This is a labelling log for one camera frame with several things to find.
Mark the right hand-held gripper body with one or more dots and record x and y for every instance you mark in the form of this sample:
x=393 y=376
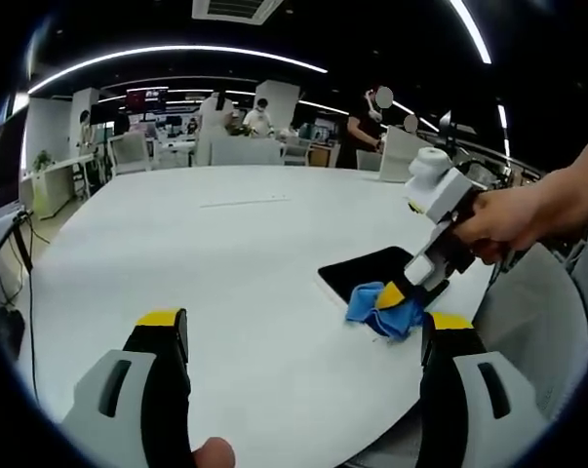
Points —
x=444 y=195

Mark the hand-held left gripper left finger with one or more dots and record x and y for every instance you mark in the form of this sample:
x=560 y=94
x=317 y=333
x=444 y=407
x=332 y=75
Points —
x=128 y=404

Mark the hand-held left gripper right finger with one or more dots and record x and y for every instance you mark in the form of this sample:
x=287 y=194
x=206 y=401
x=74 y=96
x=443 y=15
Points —
x=469 y=404

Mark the blue cleaning cloth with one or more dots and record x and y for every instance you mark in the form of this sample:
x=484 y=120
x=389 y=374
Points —
x=393 y=319

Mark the person's right hand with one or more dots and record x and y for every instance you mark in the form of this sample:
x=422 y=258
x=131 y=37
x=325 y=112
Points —
x=508 y=224

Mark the person's left hand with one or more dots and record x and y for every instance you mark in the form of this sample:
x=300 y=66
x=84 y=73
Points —
x=215 y=453

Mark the white desk partition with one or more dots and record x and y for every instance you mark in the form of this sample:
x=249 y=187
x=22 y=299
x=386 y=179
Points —
x=401 y=156

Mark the white mesh office chair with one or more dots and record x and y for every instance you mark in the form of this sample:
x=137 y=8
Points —
x=532 y=331

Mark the black computer mouse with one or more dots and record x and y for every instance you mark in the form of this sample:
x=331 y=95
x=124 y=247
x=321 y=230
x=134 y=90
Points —
x=11 y=331

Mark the short ceiling light strip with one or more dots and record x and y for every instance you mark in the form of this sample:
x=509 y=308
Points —
x=471 y=29

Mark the black monitor stand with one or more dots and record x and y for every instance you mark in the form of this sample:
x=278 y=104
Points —
x=23 y=239

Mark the grey panel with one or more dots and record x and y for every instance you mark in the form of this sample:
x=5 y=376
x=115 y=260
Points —
x=245 y=153

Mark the white cabinet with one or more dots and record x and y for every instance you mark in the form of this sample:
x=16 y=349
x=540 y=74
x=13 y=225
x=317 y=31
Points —
x=54 y=187

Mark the green potted plant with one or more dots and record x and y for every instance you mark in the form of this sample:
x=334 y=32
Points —
x=42 y=160

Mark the computer monitor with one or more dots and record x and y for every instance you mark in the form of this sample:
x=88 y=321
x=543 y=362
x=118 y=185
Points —
x=8 y=156

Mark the ceiling air conditioner vent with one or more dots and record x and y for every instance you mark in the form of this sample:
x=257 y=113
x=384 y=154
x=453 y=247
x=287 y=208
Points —
x=235 y=10

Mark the long curved ceiling light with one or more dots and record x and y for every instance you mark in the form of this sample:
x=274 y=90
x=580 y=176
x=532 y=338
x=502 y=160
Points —
x=176 y=50

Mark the wall television screen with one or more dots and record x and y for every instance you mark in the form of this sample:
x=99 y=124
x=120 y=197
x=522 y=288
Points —
x=147 y=100

